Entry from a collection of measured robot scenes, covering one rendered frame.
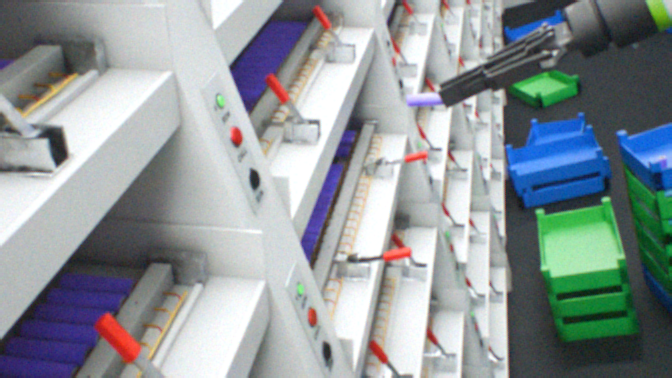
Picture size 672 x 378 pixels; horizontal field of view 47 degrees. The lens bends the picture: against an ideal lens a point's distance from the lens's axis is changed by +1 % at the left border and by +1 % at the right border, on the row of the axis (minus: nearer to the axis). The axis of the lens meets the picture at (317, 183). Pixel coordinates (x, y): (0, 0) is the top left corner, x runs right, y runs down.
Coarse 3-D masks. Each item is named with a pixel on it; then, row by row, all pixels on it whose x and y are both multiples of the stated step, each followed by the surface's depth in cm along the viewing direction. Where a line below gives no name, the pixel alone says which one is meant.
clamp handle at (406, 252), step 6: (390, 252) 96; (396, 252) 95; (402, 252) 95; (408, 252) 94; (366, 258) 97; (372, 258) 97; (378, 258) 96; (384, 258) 96; (390, 258) 95; (396, 258) 95; (402, 258) 95
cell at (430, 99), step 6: (408, 96) 114; (414, 96) 114; (420, 96) 114; (426, 96) 113; (432, 96) 113; (438, 96) 113; (408, 102) 114; (414, 102) 114; (420, 102) 114; (426, 102) 113; (432, 102) 113; (438, 102) 113
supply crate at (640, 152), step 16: (656, 128) 195; (624, 144) 194; (640, 144) 196; (656, 144) 197; (624, 160) 196; (640, 160) 184; (656, 160) 177; (640, 176) 188; (656, 176) 178; (656, 192) 180
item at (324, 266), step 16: (368, 128) 131; (368, 144) 126; (352, 160) 121; (352, 176) 116; (352, 192) 112; (336, 208) 108; (336, 224) 104; (336, 240) 101; (320, 256) 98; (320, 272) 95; (320, 288) 92
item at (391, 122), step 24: (360, 120) 133; (384, 120) 133; (384, 144) 131; (384, 192) 116; (384, 216) 110; (360, 240) 105; (384, 240) 106; (336, 288) 96; (360, 288) 96; (336, 312) 92; (360, 312) 92; (360, 336) 88; (360, 360) 88
